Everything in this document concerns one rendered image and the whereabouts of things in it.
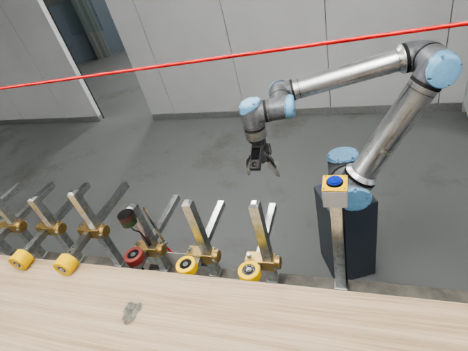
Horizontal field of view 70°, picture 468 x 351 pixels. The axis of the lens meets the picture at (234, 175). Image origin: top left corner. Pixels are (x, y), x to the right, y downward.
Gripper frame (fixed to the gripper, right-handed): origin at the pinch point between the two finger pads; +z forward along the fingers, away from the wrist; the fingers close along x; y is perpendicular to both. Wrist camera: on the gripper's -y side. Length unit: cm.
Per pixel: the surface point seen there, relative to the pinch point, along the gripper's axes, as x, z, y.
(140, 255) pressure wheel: 38, 3, -49
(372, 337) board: -49, 4, -61
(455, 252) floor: -92, 94, 49
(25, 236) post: 112, 5, -48
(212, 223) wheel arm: 18.5, 9.0, -23.2
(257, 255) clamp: -6.7, 9.2, -36.6
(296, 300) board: -26, 4, -55
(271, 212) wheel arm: -5.7, 10.2, -12.0
